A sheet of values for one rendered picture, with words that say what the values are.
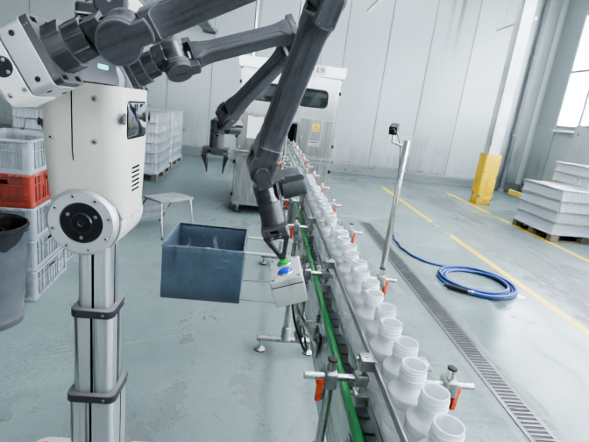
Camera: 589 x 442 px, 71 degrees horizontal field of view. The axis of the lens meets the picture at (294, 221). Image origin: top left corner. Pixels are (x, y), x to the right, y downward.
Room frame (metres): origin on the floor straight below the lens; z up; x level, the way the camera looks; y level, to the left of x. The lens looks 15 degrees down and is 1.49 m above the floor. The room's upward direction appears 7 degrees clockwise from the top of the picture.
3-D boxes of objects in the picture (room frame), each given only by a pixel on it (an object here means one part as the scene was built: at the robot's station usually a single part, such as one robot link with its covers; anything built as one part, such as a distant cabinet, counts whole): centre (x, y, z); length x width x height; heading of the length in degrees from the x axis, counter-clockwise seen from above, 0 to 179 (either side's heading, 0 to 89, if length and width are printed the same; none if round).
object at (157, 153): (7.60, 3.05, 0.59); 1.24 x 1.03 x 1.17; 7
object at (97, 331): (1.00, 0.49, 0.74); 0.11 x 0.11 x 0.40; 5
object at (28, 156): (2.82, 1.96, 1.00); 0.61 x 0.41 x 0.22; 12
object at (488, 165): (9.14, -4.04, 0.55); 0.40 x 0.40 x 1.10; 5
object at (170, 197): (4.49, 1.50, 0.21); 0.61 x 0.47 x 0.41; 58
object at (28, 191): (2.83, 1.97, 0.78); 0.61 x 0.41 x 0.22; 12
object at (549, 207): (6.88, -4.55, 0.42); 1.23 x 1.04 x 0.83; 97
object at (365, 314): (0.76, -0.18, 1.08); 0.06 x 0.06 x 0.17
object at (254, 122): (5.68, 0.68, 1.22); 0.23 x 0.03 x 0.32; 95
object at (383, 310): (0.71, -0.19, 1.08); 0.06 x 0.06 x 0.17
